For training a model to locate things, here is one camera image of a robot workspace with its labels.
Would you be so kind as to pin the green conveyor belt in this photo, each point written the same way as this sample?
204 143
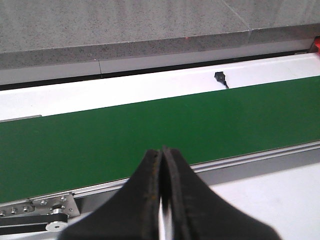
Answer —
62 152

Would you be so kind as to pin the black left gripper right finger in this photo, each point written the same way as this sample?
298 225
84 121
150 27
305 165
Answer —
198 213

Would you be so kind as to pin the black timing belt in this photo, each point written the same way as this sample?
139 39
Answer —
29 224

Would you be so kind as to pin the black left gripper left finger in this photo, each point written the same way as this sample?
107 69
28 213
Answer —
132 213

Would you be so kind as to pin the steel conveyor end bracket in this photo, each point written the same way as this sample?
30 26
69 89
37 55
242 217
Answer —
41 205

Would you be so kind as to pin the silver belt pulley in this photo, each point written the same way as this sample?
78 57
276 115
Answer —
56 226

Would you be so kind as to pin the black sensor with cable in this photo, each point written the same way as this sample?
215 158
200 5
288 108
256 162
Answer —
221 78

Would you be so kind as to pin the aluminium conveyor side rail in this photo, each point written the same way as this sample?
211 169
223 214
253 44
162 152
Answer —
207 166

